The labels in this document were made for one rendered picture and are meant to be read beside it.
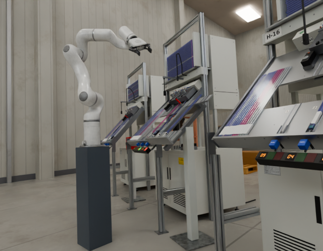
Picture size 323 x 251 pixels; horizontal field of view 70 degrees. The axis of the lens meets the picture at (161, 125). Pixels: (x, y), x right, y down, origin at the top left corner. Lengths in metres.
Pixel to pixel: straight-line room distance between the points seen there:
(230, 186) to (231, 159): 0.25
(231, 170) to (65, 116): 4.52
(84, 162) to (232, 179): 1.38
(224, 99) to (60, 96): 4.47
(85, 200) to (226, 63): 1.77
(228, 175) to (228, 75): 0.97
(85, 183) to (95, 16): 6.00
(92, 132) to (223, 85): 1.32
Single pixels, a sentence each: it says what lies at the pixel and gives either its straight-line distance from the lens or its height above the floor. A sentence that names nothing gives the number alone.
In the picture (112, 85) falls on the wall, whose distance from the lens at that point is 6.83.
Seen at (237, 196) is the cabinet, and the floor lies 0.15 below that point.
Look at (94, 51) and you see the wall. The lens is 6.81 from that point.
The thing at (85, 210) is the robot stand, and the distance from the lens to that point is 1.78.
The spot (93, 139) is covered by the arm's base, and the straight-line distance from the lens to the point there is 1.74.
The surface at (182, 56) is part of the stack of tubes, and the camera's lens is 2.41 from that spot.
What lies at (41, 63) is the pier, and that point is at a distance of 5.78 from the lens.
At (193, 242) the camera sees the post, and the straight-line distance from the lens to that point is 1.80.
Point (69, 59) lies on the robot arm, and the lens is 1.91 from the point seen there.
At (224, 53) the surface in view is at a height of 1.56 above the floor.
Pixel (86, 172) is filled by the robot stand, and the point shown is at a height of 0.53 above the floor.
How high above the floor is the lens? 0.73
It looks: 4 degrees up
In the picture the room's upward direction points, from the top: 2 degrees counter-clockwise
